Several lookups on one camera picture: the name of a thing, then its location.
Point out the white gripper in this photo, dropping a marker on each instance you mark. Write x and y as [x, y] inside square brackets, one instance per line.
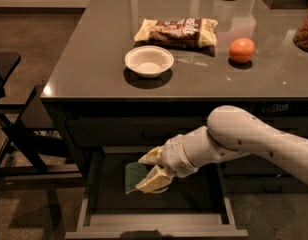
[173, 156]

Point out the green and yellow sponge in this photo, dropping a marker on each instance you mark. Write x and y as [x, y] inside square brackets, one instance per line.
[134, 173]

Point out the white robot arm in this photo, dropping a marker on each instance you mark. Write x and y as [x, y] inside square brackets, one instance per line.
[203, 146]

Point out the open middle drawer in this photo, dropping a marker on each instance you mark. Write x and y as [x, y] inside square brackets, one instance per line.
[194, 208]

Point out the closed top drawer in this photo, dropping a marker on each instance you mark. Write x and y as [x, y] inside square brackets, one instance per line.
[130, 131]

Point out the dark counter cabinet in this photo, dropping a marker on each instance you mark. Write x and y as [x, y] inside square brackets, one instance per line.
[91, 78]

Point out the right cabinet drawers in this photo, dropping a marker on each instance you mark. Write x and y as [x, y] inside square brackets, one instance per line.
[260, 184]

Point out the white paper bowl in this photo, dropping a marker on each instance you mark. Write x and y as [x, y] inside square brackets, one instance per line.
[149, 61]

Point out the dark wooden chair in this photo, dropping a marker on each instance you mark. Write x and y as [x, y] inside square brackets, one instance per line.
[30, 130]

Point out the brown chip bag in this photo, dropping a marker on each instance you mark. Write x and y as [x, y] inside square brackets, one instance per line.
[185, 33]

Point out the orange fruit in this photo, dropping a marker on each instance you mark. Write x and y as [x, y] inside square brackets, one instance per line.
[241, 50]

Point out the jar of nuts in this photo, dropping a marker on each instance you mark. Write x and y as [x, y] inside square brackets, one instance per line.
[301, 37]

